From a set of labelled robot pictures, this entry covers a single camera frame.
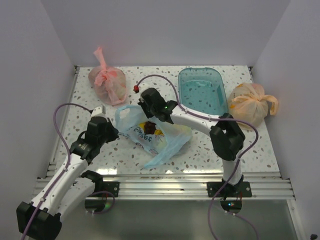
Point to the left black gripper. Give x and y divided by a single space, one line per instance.
114 131

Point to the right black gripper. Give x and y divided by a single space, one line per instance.
143 103

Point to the light blue printed plastic bag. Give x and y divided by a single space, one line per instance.
169 139

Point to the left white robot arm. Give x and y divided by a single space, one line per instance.
42 217

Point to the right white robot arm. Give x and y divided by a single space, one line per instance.
226 136

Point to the pink knotted plastic bag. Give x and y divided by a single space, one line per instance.
108 82

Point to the orange knotted plastic bag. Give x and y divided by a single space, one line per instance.
248 102

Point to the dark red grape bunch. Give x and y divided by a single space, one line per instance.
149 128

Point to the teal transparent plastic tray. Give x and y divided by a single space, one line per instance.
201 91

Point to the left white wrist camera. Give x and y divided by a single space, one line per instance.
99 111

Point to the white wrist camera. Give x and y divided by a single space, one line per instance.
136 89
99 111

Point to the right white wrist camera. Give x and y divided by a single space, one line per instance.
136 89

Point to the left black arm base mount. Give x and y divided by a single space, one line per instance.
103 197

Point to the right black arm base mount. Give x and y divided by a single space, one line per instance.
231 196

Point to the aluminium table front rail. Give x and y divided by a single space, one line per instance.
193 186

